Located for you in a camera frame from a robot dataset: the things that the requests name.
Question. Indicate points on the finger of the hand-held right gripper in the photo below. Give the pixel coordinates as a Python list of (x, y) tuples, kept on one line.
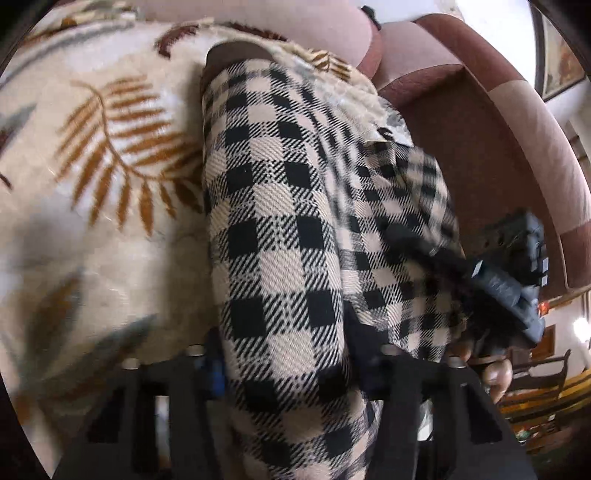
[(443, 258)]

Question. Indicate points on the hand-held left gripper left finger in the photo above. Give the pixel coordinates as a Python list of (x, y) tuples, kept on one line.
[(214, 374)]

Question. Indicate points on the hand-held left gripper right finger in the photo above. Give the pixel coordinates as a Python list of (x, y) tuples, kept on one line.
[(369, 374)]

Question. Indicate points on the black beige checkered garment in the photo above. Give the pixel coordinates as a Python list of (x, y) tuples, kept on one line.
[(277, 230)]

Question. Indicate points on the person's right hand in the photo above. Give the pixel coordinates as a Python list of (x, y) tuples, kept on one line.
[(496, 374)]

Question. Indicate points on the dark wooden chair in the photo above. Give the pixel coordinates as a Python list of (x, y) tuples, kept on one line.
[(549, 369)]

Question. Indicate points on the brown and pink sofa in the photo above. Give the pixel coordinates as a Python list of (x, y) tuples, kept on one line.
[(485, 161)]

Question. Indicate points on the yellow wooden bench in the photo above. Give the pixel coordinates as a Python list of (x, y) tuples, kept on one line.
[(554, 410)]

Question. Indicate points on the cream leaf print blanket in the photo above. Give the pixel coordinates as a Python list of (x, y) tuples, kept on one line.
[(115, 230)]

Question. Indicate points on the framed wall picture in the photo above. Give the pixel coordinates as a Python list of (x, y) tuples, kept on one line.
[(558, 60)]

